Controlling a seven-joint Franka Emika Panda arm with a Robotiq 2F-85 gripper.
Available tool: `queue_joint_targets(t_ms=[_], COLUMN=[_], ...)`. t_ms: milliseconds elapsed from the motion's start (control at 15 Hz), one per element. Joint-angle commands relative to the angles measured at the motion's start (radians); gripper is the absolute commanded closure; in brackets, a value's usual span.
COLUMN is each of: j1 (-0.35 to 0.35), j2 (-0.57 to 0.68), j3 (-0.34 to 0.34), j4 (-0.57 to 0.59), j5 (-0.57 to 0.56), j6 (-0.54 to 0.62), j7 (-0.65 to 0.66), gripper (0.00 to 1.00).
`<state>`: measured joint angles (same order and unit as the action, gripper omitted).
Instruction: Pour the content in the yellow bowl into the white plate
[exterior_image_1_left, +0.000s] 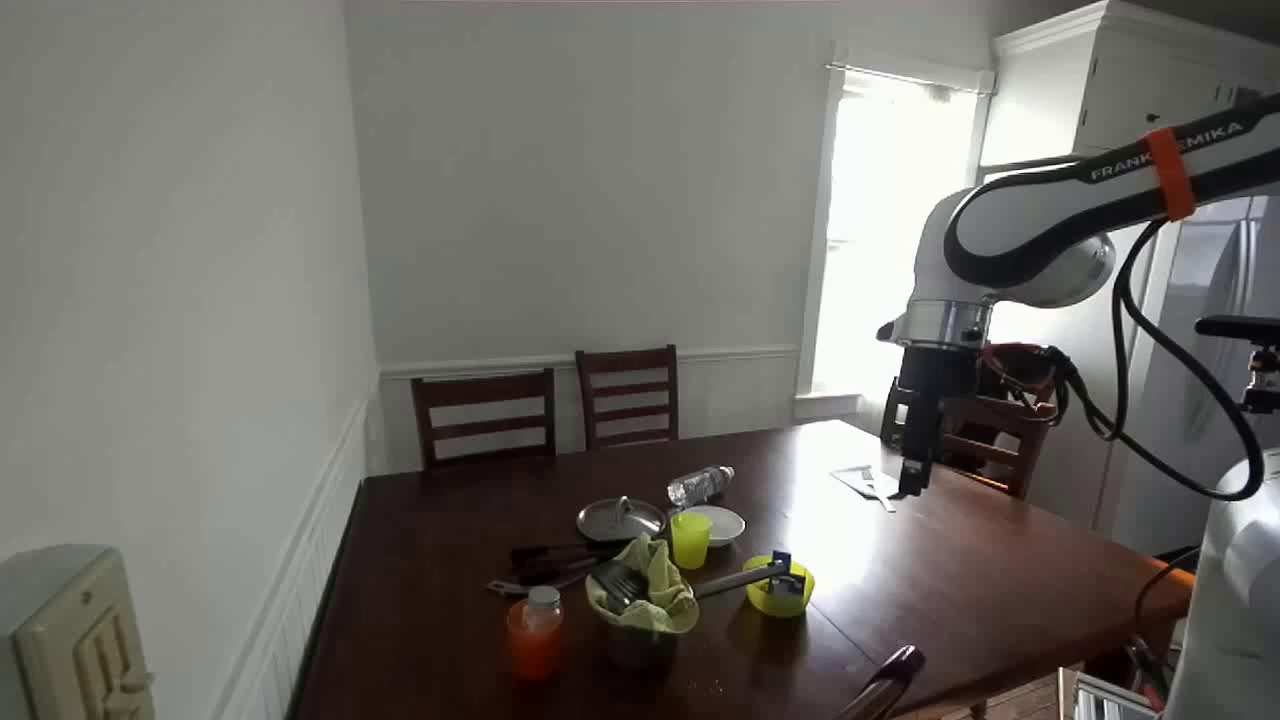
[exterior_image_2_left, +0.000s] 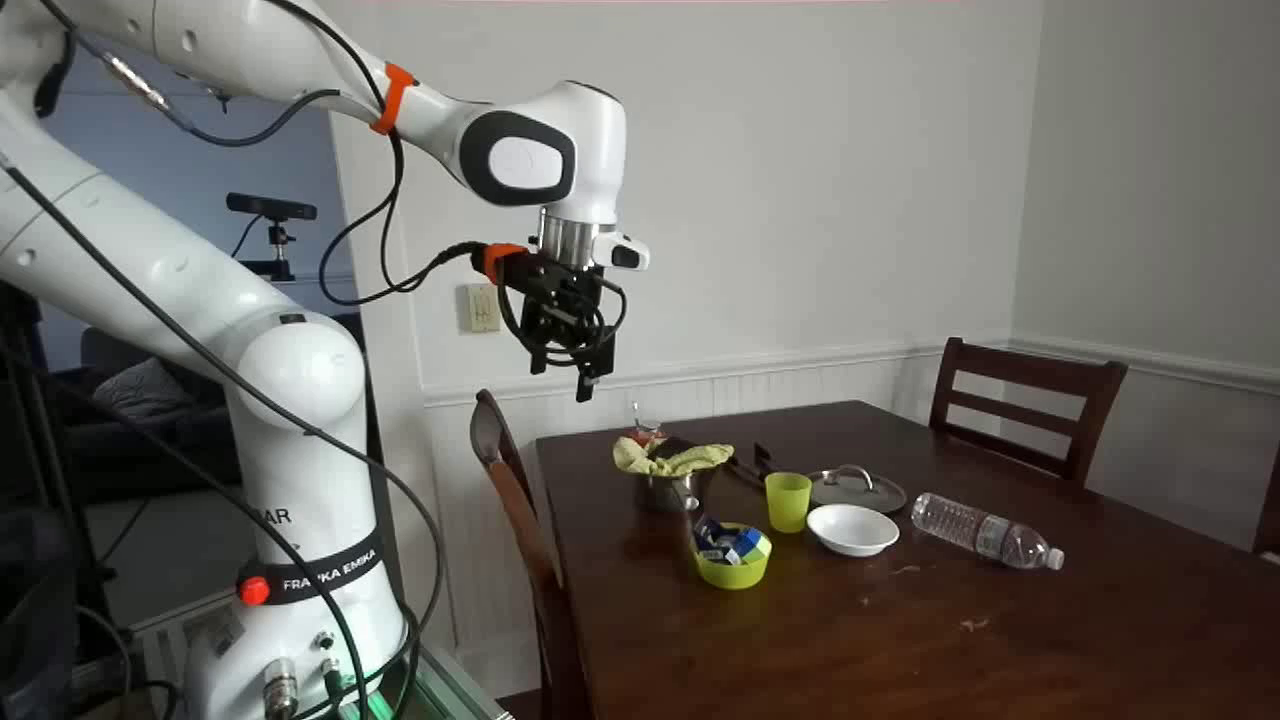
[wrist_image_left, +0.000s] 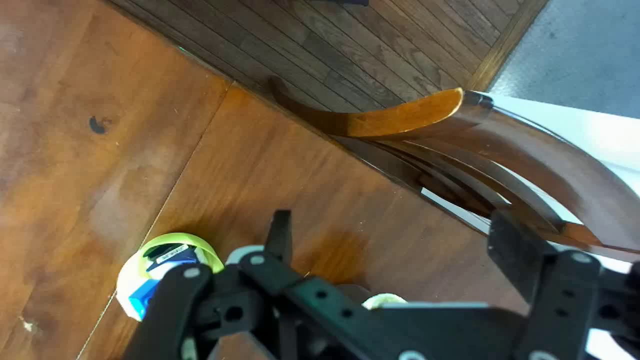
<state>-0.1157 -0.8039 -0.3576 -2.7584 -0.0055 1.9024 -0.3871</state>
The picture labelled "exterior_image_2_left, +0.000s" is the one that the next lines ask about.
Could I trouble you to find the dark wooden chair back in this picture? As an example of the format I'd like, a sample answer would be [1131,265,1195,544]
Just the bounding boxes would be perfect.
[927,336,1129,489]

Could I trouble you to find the dark wooden chair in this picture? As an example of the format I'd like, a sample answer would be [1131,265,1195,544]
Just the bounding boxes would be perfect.
[467,387,591,720]
[927,336,1129,489]

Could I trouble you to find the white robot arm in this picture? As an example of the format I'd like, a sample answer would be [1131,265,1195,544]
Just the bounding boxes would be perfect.
[0,0,629,720]

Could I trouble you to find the wall light switch plate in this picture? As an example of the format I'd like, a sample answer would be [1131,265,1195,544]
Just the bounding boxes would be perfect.
[456,284,498,336]

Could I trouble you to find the clear plastic water bottle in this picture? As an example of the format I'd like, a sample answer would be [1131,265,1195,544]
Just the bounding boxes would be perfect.
[911,493,1062,572]

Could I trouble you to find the white plate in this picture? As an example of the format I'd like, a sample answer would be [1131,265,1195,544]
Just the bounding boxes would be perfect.
[807,504,901,561]

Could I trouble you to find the yellow-green bowl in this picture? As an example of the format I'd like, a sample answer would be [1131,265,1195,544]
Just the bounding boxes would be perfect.
[693,534,770,590]

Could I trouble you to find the metal pot with yellow cloth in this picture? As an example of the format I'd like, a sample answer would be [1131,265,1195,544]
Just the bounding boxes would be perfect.
[610,427,737,510]

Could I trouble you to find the dark wooden chair left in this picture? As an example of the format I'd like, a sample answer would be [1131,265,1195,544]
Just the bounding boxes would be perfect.
[467,387,591,720]

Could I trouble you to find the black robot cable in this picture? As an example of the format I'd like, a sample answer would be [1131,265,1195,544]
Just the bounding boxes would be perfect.
[0,0,488,720]

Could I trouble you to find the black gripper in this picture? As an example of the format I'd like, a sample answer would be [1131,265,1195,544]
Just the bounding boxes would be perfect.
[498,246,625,403]

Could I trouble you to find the yellow-green plastic cup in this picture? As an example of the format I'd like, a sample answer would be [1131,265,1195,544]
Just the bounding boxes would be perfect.
[763,470,811,531]

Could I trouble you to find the black camera on stand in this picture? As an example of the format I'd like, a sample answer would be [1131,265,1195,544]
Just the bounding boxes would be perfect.
[222,190,317,279]

